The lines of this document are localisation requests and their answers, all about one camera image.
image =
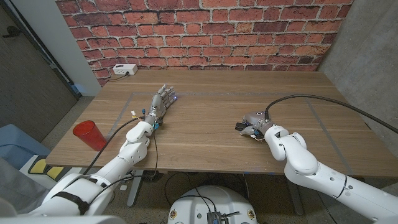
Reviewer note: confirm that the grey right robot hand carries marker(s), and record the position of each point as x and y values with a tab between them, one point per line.
256	119

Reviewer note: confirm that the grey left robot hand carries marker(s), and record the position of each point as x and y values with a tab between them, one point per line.
158	104

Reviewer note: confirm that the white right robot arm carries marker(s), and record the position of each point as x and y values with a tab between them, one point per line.
298	155

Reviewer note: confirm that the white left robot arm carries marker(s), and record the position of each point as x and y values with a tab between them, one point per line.
133	152

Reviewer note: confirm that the red plastic cup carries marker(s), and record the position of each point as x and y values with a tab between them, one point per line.
90	135

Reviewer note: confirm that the white power strip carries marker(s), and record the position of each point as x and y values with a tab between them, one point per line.
124	69

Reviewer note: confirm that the black round base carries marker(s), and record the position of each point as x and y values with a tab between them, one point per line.
154	176

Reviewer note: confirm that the red brick print backdrop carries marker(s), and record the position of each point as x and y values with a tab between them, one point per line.
202	31

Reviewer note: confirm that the small white adapter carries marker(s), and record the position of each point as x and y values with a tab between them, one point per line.
123	187

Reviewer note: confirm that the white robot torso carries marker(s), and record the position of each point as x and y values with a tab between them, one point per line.
199	202

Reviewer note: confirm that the small black torso device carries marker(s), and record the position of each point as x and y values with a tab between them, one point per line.
214	217

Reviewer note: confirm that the white floor board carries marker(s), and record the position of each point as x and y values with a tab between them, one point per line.
66	171

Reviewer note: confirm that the blue bin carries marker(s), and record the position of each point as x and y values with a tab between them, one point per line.
15	146

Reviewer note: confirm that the grey trouser leg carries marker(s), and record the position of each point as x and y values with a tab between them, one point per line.
15	186

